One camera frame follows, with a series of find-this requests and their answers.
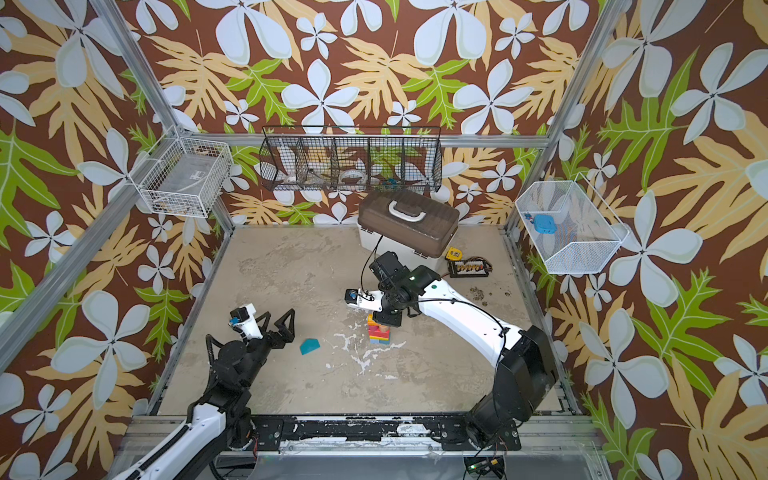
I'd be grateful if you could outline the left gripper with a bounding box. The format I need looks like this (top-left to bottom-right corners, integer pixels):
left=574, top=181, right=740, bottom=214
left=239, top=308, right=294, bottom=390

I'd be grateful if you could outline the teal roof block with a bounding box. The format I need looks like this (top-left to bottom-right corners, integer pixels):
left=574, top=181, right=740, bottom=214
left=300, top=338, right=320, bottom=355

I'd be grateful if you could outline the red rectangular block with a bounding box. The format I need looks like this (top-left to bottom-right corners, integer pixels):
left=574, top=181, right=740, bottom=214
left=368, top=326, right=390, bottom=338

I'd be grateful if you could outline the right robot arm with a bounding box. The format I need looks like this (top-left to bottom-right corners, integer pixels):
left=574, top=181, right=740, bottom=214
left=345, top=252, right=559, bottom=449

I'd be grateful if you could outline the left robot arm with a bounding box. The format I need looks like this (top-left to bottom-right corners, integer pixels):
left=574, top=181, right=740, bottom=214
left=116, top=304, right=296, bottom=479

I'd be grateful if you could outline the yellow tape measure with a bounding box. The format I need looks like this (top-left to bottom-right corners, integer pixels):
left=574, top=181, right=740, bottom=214
left=445, top=247, right=463, bottom=261

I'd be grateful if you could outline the white toolbox brown lid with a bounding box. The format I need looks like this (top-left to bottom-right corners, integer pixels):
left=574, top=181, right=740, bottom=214
left=357, top=190, right=459, bottom=271

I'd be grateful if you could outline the blue object in basket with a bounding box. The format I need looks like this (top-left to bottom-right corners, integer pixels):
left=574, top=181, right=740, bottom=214
left=533, top=214, right=557, bottom=235

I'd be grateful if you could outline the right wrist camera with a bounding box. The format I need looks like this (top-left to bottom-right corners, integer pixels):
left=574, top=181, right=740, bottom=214
left=344, top=289, right=383, bottom=312

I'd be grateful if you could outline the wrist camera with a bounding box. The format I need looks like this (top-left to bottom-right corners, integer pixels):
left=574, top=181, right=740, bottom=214
left=344, top=289, right=383, bottom=312
left=229, top=303, right=263, bottom=342

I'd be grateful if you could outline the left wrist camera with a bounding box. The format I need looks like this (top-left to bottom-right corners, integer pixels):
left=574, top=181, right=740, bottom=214
left=229, top=303, right=263, bottom=342

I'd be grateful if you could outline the aluminium frame post left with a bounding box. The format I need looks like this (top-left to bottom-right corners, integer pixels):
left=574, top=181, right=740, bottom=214
left=91, top=1, right=234, bottom=234

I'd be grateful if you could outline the aluminium frame post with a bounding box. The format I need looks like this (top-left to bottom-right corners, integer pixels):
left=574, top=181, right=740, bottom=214
left=91, top=1, right=234, bottom=234
left=503, top=0, right=631, bottom=232

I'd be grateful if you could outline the black wire basket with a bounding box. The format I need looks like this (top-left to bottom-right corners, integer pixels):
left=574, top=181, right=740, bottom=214
left=255, top=126, right=444, bottom=194

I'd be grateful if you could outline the aluminium frame post right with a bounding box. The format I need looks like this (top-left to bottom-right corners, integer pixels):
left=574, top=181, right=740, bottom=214
left=503, top=0, right=631, bottom=232

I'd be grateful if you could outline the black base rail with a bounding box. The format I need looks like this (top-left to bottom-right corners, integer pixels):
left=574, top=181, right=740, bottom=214
left=251, top=413, right=481, bottom=451

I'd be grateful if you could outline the white wire basket left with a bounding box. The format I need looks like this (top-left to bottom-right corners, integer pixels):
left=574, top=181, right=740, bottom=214
left=133, top=136, right=233, bottom=218

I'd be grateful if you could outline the white wire basket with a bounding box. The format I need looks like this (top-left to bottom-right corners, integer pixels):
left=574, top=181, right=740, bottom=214
left=133, top=136, right=233, bottom=218
left=515, top=178, right=630, bottom=276

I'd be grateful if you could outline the white wire basket right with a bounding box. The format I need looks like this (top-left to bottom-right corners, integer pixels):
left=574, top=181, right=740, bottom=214
left=515, top=178, right=630, bottom=276

